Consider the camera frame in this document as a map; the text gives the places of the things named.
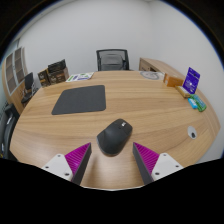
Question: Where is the green small pack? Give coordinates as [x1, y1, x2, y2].
[190, 94, 208, 112]

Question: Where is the blue small pack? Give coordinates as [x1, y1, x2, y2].
[187, 96, 198, 110]

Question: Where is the black armchair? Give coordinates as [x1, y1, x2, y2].
[0, 103, 20, 160]

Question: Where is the wooden side desk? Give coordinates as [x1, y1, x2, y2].
[138, 57, 186, 81]

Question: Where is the black computer mouse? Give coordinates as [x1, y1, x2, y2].
[96, 118, 134, 157]

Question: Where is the printed paper sheet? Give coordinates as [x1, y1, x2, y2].
[65, 71, 95, 83]

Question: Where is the white round cable grommet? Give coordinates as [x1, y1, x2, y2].
[187, 125, 198, 140]

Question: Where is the wooden shelf unit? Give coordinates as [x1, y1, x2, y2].
[2, 46, 30, 105]

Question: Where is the orange cardboard box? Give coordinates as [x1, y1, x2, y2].
[163, 73, 185, 88]

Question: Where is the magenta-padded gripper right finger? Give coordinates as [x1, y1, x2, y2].
[132, 141, 184, 186]

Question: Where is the large brown cardboard box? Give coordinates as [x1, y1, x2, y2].
[47, 66, 70, 85]

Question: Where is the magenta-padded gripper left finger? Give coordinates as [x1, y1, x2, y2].
[41, 142, 93, 186]

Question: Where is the small brown cardboard box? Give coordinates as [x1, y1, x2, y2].
[37, 68, 51, 89]

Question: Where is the tan flat box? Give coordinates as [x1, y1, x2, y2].
[175, 85, 192, 99]

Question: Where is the round grey-white disc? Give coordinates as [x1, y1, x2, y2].
[139, 70, 160, 81]

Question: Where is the small black swivel chair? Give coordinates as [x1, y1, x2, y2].
[20, 71, 38, 104]

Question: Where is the purple standing card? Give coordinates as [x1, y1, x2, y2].
[182, 66, 201, 95]

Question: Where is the dark grey mouse pad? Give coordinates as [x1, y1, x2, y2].
[51, 84, 107, 116]

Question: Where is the black box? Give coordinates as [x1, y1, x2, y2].
[47, 59, 67, 73]

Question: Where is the grey mesh office chair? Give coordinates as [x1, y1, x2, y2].
[96, 48, 131, 72]

